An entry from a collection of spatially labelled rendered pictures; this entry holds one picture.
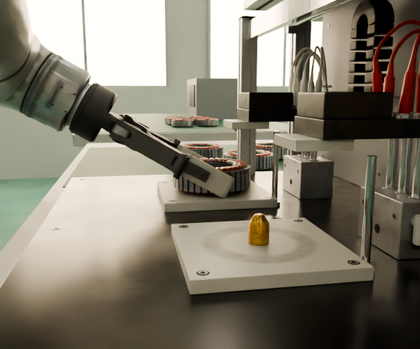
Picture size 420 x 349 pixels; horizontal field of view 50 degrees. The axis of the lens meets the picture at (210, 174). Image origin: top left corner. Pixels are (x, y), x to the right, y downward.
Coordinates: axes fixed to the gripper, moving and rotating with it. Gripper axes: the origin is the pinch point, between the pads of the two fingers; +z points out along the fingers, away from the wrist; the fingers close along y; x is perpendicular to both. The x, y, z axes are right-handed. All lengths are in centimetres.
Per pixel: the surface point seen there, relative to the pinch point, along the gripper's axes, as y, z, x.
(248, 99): 2.8, -1.1, 11.7
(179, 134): -133, 12, -1
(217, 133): -133, 27, 8
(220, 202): 7.5, 1.2, -2.0
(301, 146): 27.2, -1.0, 7.7
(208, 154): -46.3, 8.6, 0.7
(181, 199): 5.9, -3.1, -4.2
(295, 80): 0.2, 4.3, 17.7
